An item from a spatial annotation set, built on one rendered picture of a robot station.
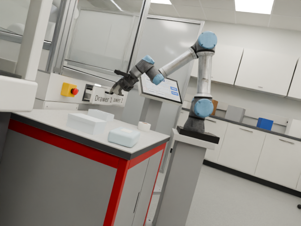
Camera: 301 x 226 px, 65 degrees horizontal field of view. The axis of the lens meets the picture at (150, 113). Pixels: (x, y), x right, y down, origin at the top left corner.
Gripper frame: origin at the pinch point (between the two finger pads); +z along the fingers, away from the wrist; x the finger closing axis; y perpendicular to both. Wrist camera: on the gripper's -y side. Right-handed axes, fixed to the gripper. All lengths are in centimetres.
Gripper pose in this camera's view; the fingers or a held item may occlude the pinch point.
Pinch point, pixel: (111, 92)
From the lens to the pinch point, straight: 162.8
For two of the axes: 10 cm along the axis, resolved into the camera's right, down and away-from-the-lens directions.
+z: -7.3, 6.4, 2.2
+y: 6.2, 7.7, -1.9
